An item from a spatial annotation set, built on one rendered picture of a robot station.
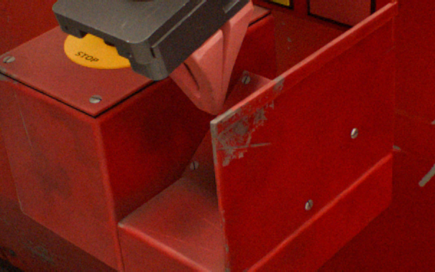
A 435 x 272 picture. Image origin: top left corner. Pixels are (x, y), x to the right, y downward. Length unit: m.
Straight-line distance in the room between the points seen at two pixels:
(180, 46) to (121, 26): 0.03
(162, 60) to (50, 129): 0.15
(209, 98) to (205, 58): 0.05
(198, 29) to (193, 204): 0.16
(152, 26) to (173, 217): 0.17
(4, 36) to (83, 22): 0.67
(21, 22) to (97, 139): 0.55
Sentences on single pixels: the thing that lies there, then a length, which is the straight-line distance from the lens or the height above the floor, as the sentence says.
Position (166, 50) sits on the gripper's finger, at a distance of 0.44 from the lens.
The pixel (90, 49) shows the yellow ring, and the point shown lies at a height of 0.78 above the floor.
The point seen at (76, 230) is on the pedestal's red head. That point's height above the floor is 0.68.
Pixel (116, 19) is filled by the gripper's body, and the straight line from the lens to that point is 0.45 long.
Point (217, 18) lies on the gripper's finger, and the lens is 0.46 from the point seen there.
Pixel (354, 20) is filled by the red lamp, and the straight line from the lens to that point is 0.58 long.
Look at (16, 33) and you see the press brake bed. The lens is 1.10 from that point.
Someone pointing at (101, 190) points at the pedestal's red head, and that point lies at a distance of 0.57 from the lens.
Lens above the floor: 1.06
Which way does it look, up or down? 33 degrees down
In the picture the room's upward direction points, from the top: 5 degrees counter-clockwise
